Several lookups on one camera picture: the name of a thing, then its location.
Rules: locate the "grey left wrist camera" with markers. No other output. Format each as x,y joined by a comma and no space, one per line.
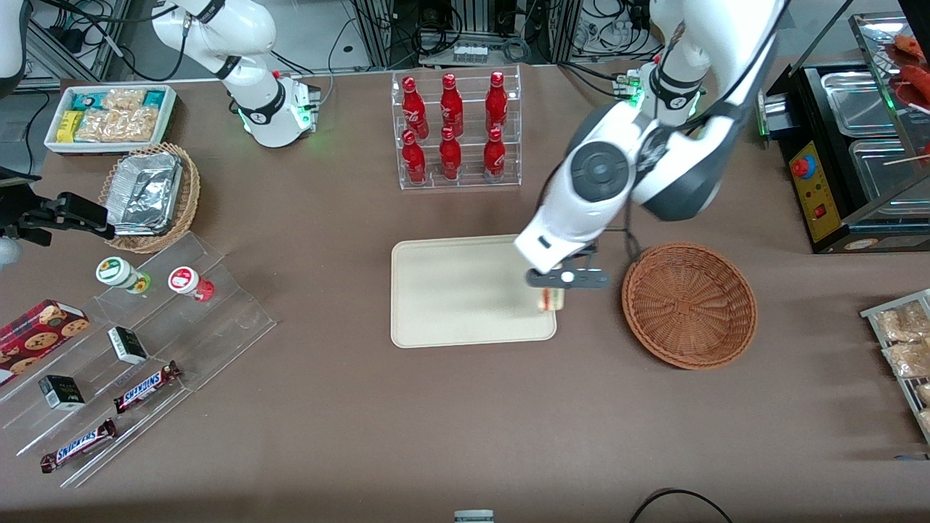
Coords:
590,279

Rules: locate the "red cola bottle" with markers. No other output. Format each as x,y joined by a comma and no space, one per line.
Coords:
452,109
450,156
496,105
494,156
414,160
415,109

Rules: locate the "oval wicker basket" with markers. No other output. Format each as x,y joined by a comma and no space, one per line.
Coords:
187,196

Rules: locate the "clear bag of nuts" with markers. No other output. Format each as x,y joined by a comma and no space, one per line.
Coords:
120,127
125,99

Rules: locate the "black yellow food warmer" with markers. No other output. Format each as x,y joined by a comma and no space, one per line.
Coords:
817,196

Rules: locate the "small black box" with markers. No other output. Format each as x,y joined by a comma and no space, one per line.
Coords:
62,393
128,346

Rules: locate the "clear acrylic stepped display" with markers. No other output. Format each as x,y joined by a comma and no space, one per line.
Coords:
218,327

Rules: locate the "metal equipment frame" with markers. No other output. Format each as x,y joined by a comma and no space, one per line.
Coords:
472,22

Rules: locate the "red cookie box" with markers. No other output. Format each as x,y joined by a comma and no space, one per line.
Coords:
36,334

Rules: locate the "aluminium foil tray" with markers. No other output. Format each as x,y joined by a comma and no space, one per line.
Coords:
145,192

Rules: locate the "thin wooden skewer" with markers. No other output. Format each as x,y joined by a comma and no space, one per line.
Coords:
908,160

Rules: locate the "white power strip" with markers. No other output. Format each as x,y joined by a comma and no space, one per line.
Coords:
470,53

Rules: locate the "red sausage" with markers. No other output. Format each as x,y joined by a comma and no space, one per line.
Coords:
917,76

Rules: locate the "tray of packaged snacks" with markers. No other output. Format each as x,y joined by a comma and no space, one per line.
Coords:
872,314

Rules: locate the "teal snack packet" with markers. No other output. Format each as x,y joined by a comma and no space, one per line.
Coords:
154,98
89,101

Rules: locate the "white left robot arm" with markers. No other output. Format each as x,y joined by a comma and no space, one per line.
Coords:
603,171

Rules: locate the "triangle sandwich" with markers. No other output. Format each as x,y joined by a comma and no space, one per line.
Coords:
551,300

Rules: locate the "round brown wicker basket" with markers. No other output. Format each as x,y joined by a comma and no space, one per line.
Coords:
690,309

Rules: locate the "steel warmer pan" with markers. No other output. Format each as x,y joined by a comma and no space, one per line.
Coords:
857,102
883,178

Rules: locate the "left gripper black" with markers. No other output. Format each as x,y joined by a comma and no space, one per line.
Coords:
589,249

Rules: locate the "small grey white device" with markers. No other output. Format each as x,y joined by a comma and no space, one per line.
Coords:
474,516

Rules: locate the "white plastic snack bin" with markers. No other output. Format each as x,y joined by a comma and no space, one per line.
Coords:
51,142

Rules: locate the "yellow snack packet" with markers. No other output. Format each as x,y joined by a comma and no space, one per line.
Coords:
70,127

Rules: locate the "cream plastic tray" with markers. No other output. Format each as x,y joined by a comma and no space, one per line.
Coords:
465,298

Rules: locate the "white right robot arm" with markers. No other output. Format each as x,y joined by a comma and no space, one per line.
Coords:
254,43

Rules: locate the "red white lidded cup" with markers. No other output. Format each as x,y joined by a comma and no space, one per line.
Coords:
185,280

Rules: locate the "green white lidded cup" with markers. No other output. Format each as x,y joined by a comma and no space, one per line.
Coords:
116,271

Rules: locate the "clear acrylic bottle rack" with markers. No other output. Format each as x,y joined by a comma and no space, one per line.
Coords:
468,181

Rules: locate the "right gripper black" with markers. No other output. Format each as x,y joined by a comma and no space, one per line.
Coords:
38,216

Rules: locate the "snickers chocolate bar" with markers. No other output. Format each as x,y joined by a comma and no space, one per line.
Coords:
145,387
78,444

